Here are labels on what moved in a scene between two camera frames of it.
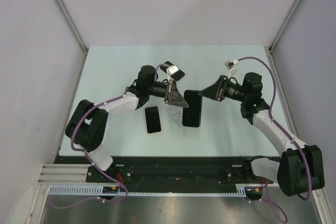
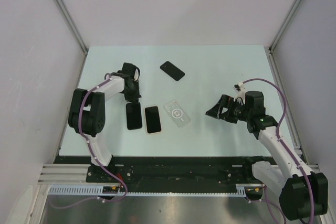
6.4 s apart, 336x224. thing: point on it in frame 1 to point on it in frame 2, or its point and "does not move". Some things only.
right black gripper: (217, 91) to (226, 102)
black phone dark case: (192, 116) to (134, 115)
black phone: (153, 120) does not move
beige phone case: (145, 120) does not move
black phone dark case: (192, 114) to (134, 115)
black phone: (177, 75) does not move
